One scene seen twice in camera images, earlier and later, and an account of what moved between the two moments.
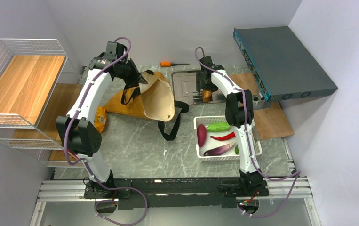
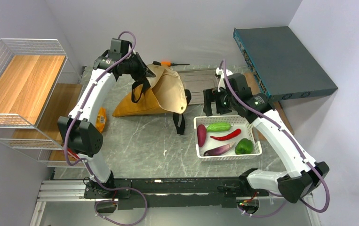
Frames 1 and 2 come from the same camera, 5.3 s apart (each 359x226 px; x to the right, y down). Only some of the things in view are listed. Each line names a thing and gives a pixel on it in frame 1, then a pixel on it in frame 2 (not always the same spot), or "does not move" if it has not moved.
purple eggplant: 218,150 does not move
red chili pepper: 230,136 does not move
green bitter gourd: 217,127 does not move
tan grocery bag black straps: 178,117 → 163,93
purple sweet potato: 201,133 does not move
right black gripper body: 202,84 → 225,103
